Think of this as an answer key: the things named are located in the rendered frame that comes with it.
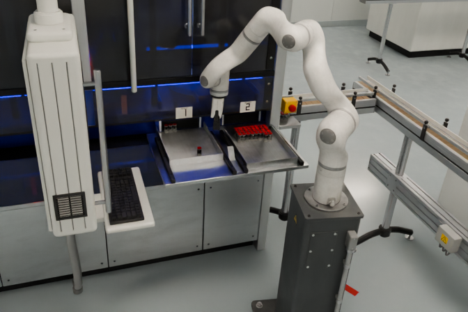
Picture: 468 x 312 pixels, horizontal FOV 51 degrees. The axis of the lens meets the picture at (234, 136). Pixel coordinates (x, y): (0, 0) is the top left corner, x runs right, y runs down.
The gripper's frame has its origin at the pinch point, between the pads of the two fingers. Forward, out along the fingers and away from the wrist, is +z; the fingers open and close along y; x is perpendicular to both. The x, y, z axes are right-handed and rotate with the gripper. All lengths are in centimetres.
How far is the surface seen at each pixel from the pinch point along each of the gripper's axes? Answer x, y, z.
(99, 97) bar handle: -38, 52, -30
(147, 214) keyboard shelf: -24, 39, 27
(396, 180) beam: 107, -48, 46
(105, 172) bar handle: -38, 51, 1
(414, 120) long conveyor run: 107, -46, 7
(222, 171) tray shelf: 4.9, 12.9, 17.1
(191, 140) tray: -12.9, -13.8, 15.7
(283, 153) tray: 33.4, -7.4, 15.2
